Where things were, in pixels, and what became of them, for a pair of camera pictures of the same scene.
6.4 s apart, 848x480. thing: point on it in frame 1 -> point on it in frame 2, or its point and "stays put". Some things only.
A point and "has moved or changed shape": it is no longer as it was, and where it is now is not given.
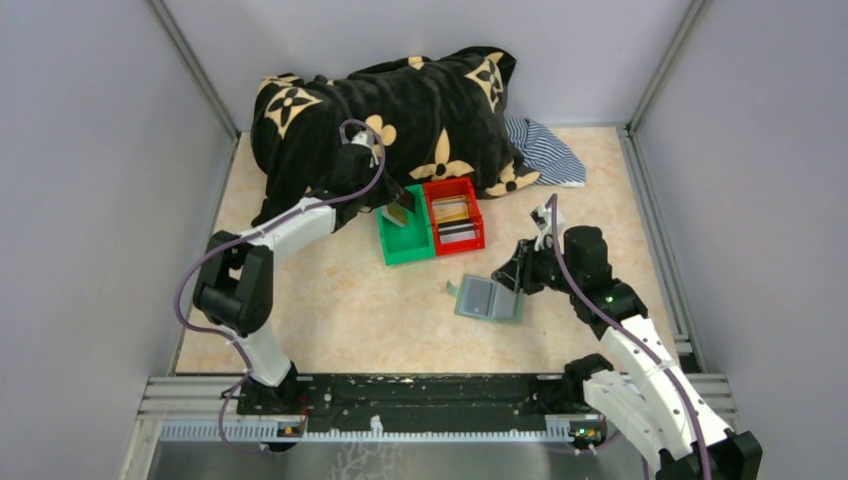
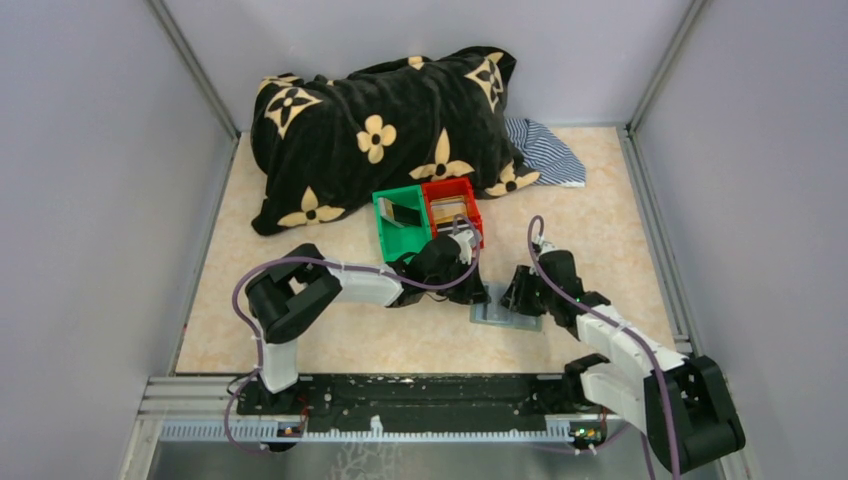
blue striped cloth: (544, 155) stays put
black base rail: (414, 403) stays put
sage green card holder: (482, 297) has moved or changed shape
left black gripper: (391, 192) -> (474, 291)
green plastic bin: (413, 241) stays put
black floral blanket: (433, 118) stays put
